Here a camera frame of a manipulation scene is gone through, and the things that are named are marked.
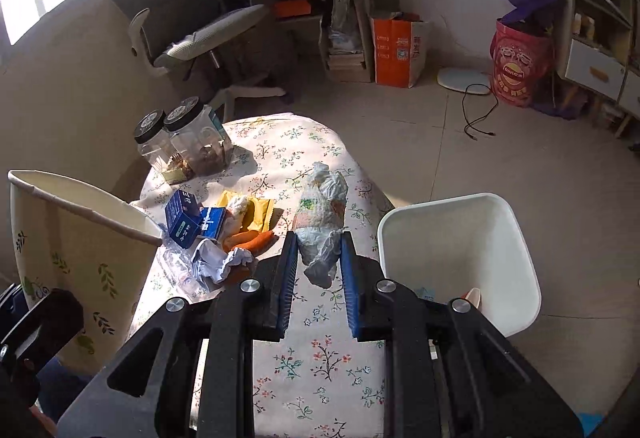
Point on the white tissue wad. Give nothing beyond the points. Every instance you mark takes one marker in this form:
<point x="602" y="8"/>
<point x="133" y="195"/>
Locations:
<point x="237" y="213"/>

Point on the blue carton box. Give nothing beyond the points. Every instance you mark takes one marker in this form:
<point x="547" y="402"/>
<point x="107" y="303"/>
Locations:
<point x="182" y="218"/>

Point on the gold foil packet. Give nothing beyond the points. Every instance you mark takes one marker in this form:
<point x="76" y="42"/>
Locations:
<point x="177" y="175"/>

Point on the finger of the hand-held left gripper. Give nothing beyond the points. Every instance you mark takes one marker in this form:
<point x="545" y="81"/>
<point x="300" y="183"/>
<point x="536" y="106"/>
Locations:
<point x="47" y="323"/>

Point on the clear jar with black lid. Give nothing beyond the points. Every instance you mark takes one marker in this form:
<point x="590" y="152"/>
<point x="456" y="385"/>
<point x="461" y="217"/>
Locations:
<point x="155" y="147"/>
<point x="200" y="137"/>

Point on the hanging clear plastic bag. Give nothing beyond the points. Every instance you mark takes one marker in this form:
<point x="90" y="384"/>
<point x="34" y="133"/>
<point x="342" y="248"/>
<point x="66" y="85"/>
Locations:
<point x="344" y="0"/>

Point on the white plastic bin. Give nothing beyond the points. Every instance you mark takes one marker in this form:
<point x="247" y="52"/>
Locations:
<point x="450" y="248"/>

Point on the clear plastic wrapper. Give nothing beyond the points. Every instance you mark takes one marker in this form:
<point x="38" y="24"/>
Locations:
<point x="175" y="268"/>

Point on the bright blue object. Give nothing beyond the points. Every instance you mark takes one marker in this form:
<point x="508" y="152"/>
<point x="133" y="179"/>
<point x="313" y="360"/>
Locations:
<point x="595" y="425"/>

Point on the white floor scale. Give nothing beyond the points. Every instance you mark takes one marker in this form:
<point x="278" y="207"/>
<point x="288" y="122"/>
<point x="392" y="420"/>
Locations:
<point x="462" y="80"/>

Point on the yellow snack packet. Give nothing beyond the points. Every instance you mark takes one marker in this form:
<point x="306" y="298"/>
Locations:
<point x="257" y="213"/>

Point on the red printed bucket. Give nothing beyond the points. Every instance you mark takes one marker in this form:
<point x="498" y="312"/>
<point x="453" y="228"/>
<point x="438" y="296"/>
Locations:
<point x="520" y="65"/>

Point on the white office chair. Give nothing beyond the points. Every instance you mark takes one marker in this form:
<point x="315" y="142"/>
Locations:
<point x="215" y="31"/>

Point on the white shelf cabinet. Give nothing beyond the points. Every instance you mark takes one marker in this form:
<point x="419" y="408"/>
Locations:
<point x="595" y="62"/>

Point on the blue and white small box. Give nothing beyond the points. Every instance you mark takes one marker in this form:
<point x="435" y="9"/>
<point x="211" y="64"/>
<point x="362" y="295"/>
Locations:
<point x="214" y="222"/>

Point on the leaf print paper cup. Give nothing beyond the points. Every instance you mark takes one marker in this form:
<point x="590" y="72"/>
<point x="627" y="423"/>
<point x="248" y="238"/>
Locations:
<point x="75" y="258"/>

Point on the printed plastic bag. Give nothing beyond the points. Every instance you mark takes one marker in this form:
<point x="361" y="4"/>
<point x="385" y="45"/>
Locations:
<point x="320" y="213"/>

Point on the floral tablecloth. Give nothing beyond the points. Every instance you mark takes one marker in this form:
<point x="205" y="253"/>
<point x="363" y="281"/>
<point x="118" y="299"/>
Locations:
<point x="310" y="152"/>

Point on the orange wrapper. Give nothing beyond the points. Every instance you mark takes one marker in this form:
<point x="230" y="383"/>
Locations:
<point x="252" y="242"/>

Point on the orange cardboard box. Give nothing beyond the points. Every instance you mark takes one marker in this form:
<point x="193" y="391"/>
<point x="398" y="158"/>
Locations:
<point x="395" y="52"/>

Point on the white paper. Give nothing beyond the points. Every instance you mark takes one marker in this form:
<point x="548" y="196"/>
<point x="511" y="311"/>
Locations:
<point x="220" y="263"/>

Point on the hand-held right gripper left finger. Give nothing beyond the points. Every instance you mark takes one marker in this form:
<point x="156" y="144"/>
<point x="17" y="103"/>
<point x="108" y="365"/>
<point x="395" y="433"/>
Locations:
<point x="284" y="283"/>

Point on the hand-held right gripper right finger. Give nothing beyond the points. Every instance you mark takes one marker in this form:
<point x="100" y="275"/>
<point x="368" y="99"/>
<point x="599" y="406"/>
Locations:
<point x="351" y="290"/>

